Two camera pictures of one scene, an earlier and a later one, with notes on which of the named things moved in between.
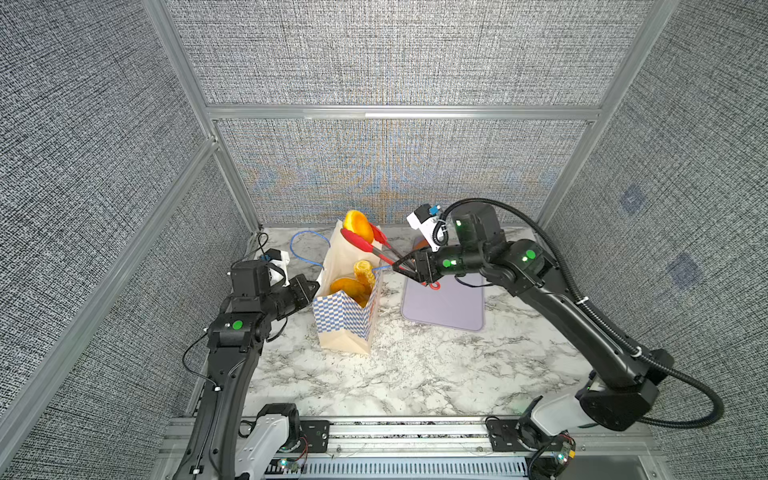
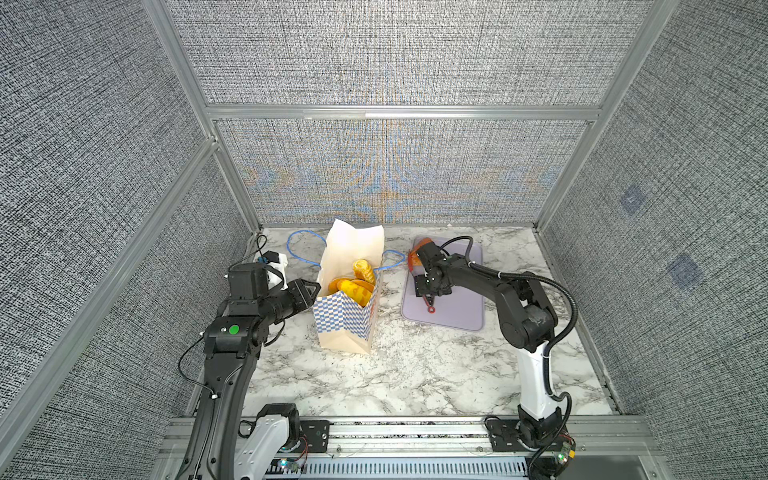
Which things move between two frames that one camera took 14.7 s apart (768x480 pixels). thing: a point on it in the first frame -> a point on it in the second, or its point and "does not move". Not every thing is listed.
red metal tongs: x=382 y=239 -> x=431 y=309
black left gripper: x=303 y=297 does not move
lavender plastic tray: x=454 y=304 does not move
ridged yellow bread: x=363 y=272 does not move
